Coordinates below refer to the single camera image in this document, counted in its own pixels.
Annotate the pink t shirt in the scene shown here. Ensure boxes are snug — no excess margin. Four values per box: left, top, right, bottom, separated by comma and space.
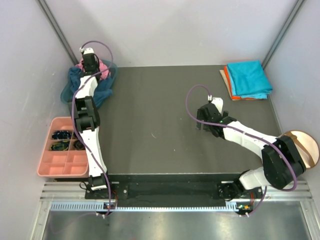
75, 59, 110, 81

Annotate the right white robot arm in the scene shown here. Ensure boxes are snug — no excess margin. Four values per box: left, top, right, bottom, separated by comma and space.
196, 103, 306, 198

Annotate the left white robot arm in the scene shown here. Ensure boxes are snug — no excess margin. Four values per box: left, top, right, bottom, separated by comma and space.
70, 47, 114, 199

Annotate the teal plastic basket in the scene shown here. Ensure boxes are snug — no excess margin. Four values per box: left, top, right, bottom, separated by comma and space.
60, 59, 118, 108

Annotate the dark blue t shirt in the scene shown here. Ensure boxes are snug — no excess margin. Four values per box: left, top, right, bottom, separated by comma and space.
60, 66, 118, 109

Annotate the folded orange t shirt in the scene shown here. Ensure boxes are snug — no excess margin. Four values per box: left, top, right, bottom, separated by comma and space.
223, 66, 255, 101

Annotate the folded beige t shirt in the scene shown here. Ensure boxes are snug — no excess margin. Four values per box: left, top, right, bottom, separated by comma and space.
219, 70, 255, 101

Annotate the folded turquoise t shirt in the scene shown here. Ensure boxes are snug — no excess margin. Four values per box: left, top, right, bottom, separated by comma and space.
226, 60, 273, 100

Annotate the dark patterned item back left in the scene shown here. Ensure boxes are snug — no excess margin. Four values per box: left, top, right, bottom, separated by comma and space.
51, 130, 73, 140

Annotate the dark patterned item front left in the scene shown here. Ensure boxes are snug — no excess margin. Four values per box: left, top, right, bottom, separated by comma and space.
49, 140, 70, 152

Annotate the pink compartment tray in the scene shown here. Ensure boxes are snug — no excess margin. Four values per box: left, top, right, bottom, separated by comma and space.
37, 117, 89, 179

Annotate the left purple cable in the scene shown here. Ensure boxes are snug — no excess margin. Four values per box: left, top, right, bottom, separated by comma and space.
71, 40, 116, 217

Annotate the purple cable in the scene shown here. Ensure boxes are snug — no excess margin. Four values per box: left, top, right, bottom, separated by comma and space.
185, 84, 298, 217
71, 40, 116, 217

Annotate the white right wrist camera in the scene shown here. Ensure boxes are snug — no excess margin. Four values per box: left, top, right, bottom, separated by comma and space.
207, 95, 224, 114

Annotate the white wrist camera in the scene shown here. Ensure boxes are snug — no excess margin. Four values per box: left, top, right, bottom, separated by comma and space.
79, 47, 95, 55
207, 95, 224, 114

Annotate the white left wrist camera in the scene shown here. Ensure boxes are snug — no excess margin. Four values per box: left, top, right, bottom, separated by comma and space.
79, 47, 95, 55

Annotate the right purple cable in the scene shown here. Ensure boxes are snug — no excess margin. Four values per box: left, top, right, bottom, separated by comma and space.
185, 84, 298, 217

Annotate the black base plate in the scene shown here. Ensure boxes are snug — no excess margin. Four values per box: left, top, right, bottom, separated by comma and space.
84, 174, 267, 201

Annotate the grey slotted cable duct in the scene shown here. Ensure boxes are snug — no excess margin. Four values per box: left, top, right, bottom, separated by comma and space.
50, 201, 252, 212

